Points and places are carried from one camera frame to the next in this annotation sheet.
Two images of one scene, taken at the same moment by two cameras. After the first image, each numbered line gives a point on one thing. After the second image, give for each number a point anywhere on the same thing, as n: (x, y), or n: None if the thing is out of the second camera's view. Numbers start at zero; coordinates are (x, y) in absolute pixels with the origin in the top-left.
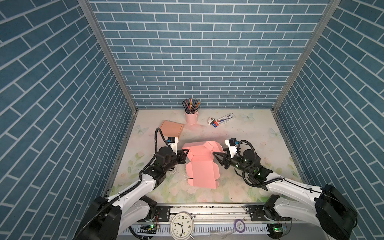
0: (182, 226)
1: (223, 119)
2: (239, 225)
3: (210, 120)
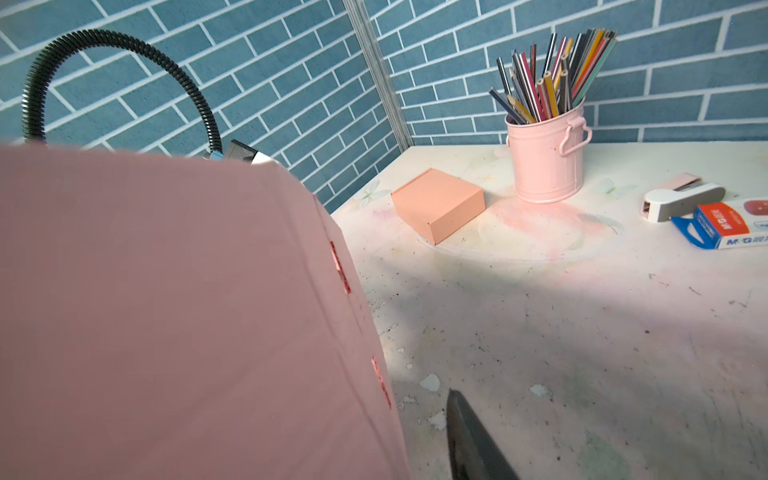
0: None
1: (732, 223)
2: None
3: (678, 195)
